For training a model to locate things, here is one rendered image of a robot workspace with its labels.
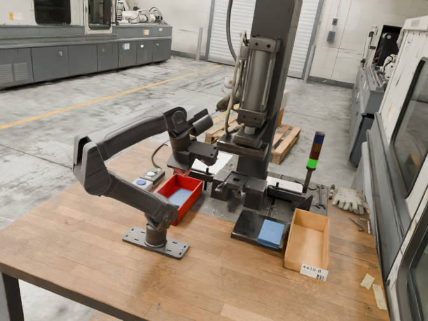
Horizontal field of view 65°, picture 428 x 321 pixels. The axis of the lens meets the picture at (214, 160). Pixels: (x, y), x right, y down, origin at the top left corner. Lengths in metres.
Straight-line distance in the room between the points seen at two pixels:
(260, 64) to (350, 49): 9.24
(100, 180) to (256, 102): 0.60
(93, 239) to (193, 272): 0.33
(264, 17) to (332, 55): 9.17
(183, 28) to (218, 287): 10.85
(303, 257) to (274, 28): 0.76
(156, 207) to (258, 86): 0.52
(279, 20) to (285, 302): 0.87
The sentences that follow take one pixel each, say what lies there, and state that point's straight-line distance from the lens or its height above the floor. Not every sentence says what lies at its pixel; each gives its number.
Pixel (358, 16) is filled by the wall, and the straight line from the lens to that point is 10.34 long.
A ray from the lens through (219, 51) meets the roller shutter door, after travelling 11.01.
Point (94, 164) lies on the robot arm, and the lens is 0.80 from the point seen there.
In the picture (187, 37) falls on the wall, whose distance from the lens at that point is 11.48.
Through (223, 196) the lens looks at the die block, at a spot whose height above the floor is 0.92.
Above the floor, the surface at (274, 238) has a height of 0.92.
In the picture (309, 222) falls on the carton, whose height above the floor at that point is 0.93.
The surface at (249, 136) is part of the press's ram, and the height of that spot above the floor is 1.18.
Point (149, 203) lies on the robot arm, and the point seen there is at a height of 1.07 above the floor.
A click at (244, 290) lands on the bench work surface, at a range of 0.98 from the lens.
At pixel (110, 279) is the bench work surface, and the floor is 0.90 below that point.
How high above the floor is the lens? 1.58
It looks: 24 degrees down
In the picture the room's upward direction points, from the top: 8 degrees clockwise
